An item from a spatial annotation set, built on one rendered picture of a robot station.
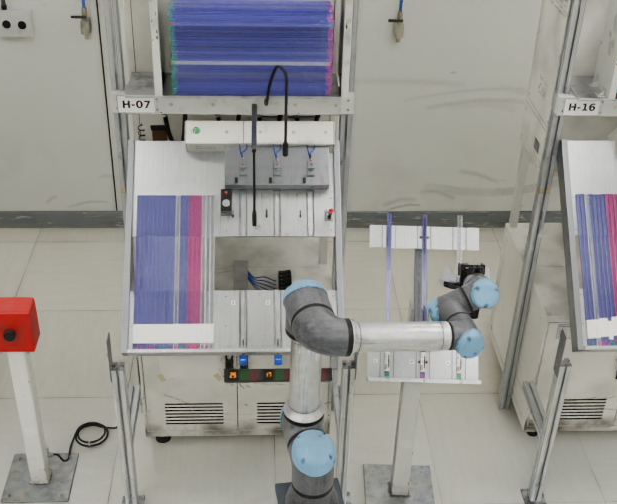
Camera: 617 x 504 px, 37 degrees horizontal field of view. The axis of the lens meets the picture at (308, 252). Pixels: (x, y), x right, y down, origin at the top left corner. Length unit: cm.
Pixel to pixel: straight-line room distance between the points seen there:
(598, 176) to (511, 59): 155
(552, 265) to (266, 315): 125
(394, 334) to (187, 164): 109
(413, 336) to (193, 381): 128
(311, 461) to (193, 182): 106
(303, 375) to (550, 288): 133
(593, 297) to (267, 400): 123
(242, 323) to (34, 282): 188
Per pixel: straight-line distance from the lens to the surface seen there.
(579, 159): 327
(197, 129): 306
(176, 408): 352
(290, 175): 303
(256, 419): 355
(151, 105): 305
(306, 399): 256
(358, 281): 455
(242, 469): 357
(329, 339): 228
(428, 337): 237
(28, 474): 365
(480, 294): 249
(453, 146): 484
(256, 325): 296
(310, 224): 304
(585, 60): 333
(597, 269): 318
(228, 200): 301
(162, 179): 310
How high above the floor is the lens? 255
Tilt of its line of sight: 32 degrees down
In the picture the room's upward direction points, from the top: 2 degrees clockwise
